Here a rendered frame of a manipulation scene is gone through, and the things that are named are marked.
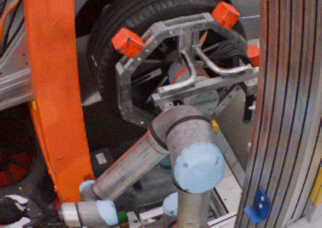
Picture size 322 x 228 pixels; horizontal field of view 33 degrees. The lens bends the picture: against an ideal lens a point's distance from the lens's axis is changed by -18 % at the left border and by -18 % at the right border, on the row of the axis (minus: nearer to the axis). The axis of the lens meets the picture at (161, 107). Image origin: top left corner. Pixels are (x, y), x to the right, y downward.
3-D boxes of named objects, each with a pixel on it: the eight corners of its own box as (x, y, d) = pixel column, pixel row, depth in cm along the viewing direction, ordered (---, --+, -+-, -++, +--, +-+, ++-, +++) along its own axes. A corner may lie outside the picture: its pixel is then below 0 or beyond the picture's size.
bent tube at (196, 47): (230, 43, 249) (230, 24, 241) (252, 73, 236) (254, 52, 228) (190, 52, 244) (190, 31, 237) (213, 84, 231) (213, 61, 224)
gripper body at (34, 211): (34, 234, 158) (69, 234, 159) (26, 216, 152) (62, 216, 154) (31, 218, 164) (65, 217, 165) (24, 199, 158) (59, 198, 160)
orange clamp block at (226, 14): (221, 20, 248) (232, 5, 244) (231, 31, 243) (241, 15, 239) (209, 15, 244) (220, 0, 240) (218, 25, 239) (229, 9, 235)
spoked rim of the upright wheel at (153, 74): (149, -25, 248) (80, 62, 267) (169, -1, 233) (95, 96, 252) (230, 14, 280) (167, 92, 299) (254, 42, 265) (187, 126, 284)
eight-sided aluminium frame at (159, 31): (238, 101, 283) (241, 6, 245) (244, 111, 278) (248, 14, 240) (120, 137, 269) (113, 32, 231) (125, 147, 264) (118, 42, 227)
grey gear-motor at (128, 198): (112, 171, 320) (105, 123, 295) (142, 229, 292) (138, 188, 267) (80, 179, 315) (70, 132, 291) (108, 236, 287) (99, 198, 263)
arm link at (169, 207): (195, 206, 199) (198, 182, 189) (203, 234, 189) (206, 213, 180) (159, 213, 197) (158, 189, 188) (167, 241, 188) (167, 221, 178)
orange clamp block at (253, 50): (238, 59, 267) (255, 55, 269) (246, 70, 262) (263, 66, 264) (238, 47, 262) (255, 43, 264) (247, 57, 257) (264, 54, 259)
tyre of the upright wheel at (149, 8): (146, -43, 240) (58, 71, 266) (167, -20, 225) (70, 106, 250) (248, 9, 282) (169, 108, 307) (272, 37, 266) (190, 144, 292)
